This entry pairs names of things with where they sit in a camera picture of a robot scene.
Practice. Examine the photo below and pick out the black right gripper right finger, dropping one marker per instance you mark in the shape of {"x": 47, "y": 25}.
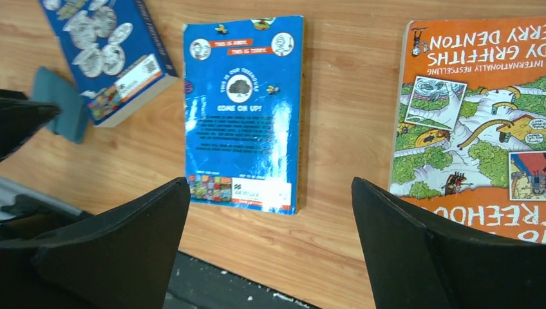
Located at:
{"x": 418, "y": 259}

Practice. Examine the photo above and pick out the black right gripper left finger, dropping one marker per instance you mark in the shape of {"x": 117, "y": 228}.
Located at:
{"x": 56, "y": 256}

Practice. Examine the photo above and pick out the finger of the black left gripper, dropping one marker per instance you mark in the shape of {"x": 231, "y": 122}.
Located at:
{"x": 21, "y": 118}

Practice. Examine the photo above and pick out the dark blue treehouse book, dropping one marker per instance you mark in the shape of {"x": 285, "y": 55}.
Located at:
{"x": 115, "y": 54}

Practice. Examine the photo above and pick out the orange treehouse book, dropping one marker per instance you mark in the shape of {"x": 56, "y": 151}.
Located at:
{"x": 469, "y": 134}

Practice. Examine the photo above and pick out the light blue treehouse book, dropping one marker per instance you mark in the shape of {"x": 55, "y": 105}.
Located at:
{"x": 244, "y": 95}

